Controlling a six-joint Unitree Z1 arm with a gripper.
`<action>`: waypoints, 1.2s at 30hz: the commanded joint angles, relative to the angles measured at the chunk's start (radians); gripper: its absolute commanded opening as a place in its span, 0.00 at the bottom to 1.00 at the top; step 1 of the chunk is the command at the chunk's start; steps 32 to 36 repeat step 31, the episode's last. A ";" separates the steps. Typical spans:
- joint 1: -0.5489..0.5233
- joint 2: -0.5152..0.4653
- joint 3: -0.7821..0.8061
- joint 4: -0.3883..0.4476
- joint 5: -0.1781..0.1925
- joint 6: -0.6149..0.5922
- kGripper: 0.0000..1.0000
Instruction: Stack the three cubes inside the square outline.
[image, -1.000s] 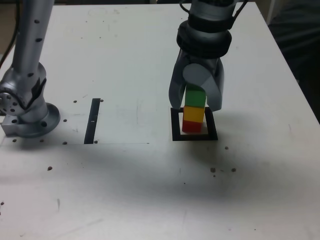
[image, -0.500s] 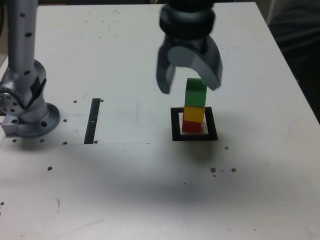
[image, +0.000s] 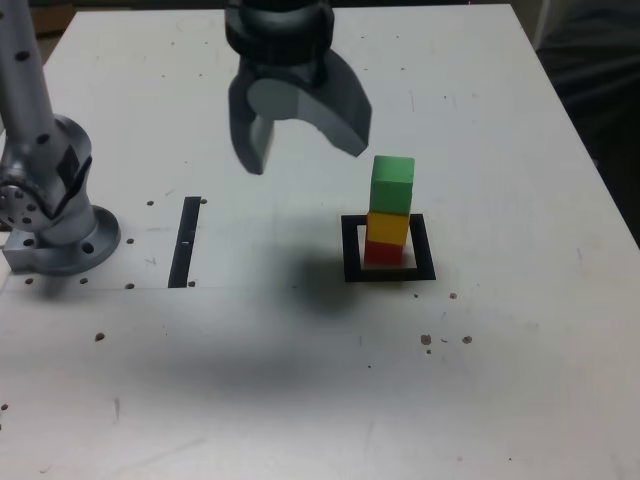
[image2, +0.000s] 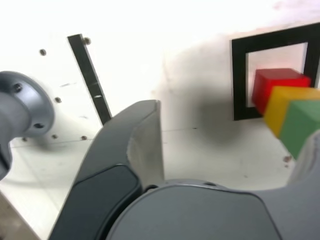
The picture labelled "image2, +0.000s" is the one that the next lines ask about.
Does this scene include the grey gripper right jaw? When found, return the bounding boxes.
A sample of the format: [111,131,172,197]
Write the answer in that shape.
[104,129,320,240]

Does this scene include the green cube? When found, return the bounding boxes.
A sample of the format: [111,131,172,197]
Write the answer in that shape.
[278,99,320,161]

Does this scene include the red cube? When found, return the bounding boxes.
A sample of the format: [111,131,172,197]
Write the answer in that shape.
[251,67,312,116]

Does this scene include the black tape strip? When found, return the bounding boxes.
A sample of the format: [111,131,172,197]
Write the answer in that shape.
[66,33,114,126]

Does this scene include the yellow cube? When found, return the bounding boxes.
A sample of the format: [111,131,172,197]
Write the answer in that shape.
[263,86,320,139]

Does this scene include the black tape square outline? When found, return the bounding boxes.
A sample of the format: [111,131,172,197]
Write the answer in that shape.
[231,21,320,122]

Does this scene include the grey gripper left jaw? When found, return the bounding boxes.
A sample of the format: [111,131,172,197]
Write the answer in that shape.
[49,99,166,240]

